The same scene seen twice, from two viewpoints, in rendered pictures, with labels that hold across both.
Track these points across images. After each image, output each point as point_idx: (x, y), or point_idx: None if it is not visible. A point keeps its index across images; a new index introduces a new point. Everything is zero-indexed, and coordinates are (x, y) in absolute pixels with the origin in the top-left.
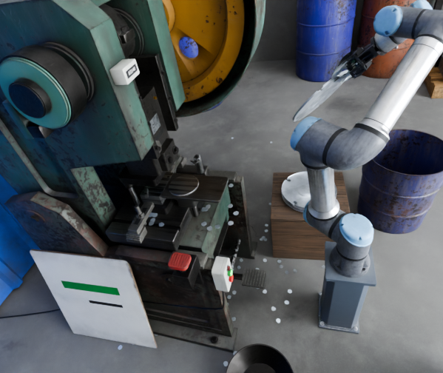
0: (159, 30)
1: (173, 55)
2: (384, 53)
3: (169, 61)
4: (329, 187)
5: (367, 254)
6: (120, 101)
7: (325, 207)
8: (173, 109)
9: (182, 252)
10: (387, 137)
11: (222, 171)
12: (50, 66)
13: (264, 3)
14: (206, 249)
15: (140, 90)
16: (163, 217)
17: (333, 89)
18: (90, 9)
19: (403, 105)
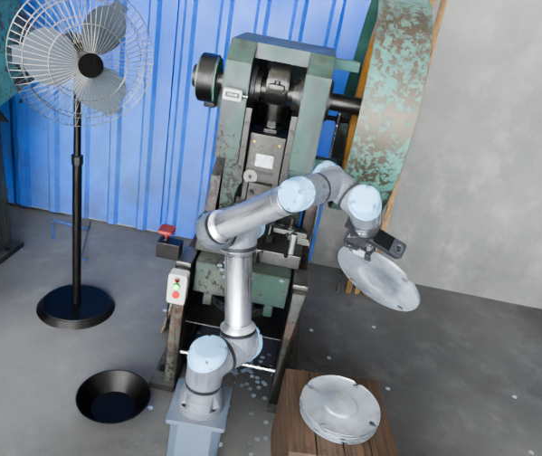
0: (308, 102)
1: (316, 131)
2: (355, 233)
3: (307, 130)
4: (226, 285)
5: (196, 398)
6: (222, 108)
7: (224, 313)
8: (287, 166)
9: (193, 251)
10: (207, 226)
11: (307, 278)
12: (203, 63)
13: (401, 145)
14: (203, 274)
15: (280, 135)
16: None
17: (404, 295)
18: (245, 53)
19: (231, 216)
